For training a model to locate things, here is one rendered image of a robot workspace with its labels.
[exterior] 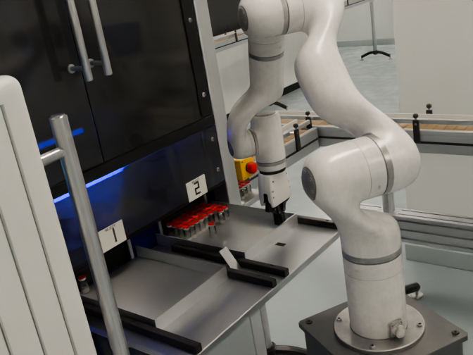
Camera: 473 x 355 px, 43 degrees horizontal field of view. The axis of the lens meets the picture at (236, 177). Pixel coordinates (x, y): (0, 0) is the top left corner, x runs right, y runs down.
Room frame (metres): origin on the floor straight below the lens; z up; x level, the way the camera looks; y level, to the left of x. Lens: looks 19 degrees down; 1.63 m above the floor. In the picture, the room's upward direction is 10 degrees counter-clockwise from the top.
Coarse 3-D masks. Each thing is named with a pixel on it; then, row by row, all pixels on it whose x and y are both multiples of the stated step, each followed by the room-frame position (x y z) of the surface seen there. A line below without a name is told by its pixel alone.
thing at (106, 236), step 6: (120, 222) 1.47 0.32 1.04; (108, 228) 1.44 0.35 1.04; (114, 228) 1.46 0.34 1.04; (120, 228) 1.47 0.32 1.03; (102, 234) 1.43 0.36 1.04; (108, 234) 1.44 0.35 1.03; (120, 234) 1.47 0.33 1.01; (102, 240) 1.42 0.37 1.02; (108, 240) 1.44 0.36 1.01; (114, 240) 1.45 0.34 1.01; (120, 240) 1.46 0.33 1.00; (102, 246) 1.42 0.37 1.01; (108, 246) 1.43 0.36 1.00; (114, 246) 1.45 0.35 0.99
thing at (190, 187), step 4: (200, 176) 1.72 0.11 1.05; (204, 176) 1.73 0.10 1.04; (192, 180) 1.69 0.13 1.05; (196, 180) 1.71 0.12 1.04; (200, 180) 1.72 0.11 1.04; (204, 180) 1.73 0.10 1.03; (188, 184) 1.68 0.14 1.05; (192, 184) 1.69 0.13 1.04; (196, 184) 1.70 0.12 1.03; (200, 184) 1.72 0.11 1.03; (204, 184) 1.73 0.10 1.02; (188, 188) 1.68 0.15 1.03; (192, 188) 1.69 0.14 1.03; (200, 188) 1.71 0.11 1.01; (204, 188) 1.73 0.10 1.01; (188, 192) 1.67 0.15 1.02; (192, 192) 1.69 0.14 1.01; (204, 192) 1.72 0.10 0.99; (188, 196) 1.67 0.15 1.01; (192, 196) 1.68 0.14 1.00; (196, 196) 1.70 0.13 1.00; (200, 196) 1.71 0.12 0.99; (192, 200) 1.68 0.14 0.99
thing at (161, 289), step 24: (144, 264) 1.53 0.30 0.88; (168, 264) 1.51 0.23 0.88; (192, 264) 1.45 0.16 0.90; (216, 264) 1.39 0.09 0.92; (120, 288) 1.42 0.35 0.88; (144, 288) 1.39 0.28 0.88; (168, 288) 1.37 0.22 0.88; (192, 288) 1.35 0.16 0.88; (120, 312) 1.26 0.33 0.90; (144, 312) 1.27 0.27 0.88; (168, 312) 1.21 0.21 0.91
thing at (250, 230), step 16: (240, 208) 1.77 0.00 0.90; (256, 208) 1.72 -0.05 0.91; (224, 224) 1.72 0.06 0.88; (240, 224) 1.70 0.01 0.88; (256, 224) 1.68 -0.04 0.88; (272, 224) 1.65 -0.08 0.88; (288, 224) 1.59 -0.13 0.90; (160, 240) 1.65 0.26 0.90; (176, 240) 1.60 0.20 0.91; (192, 240) 1.64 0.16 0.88; (208, 240) 1.62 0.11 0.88; (224, 240) 1.60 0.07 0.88; (240, 240) 1.58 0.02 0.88; (256, 240) 1.56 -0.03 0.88; (272, 240) 1.53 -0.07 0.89; (240, 256) 1.45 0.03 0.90
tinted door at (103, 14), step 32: (64, 0) 1.49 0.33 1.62; (96, 0) 1.56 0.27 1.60; (128, 0) 1.63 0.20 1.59; (160, 0) 1.72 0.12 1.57; (128, 32) 1.62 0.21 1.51; (160, 32) 1.70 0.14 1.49; (128, 64) 1.60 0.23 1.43; (160, 64) 1.68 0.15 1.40; (96, 96) 1.50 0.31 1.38; (128, 96) 1.58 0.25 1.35; (160, 96) 1.67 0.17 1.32; (192, 96) 1.76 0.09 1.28; (96, 128) 1.49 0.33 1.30; (128, 128) 1.56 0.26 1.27; (160, 128) 1.65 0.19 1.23
